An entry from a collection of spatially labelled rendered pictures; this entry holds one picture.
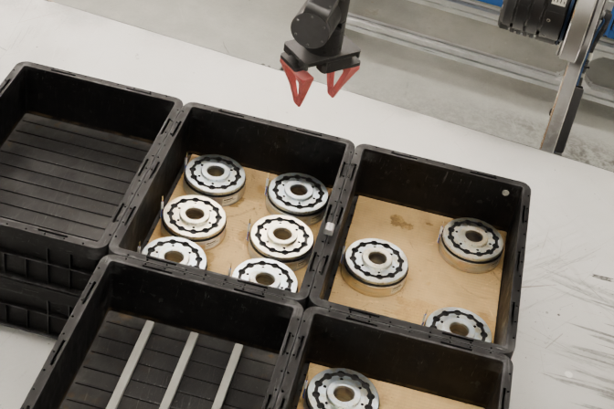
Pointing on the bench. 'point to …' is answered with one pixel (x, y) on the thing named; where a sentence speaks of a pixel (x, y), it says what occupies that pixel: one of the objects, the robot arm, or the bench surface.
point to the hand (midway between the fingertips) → (314, 95)
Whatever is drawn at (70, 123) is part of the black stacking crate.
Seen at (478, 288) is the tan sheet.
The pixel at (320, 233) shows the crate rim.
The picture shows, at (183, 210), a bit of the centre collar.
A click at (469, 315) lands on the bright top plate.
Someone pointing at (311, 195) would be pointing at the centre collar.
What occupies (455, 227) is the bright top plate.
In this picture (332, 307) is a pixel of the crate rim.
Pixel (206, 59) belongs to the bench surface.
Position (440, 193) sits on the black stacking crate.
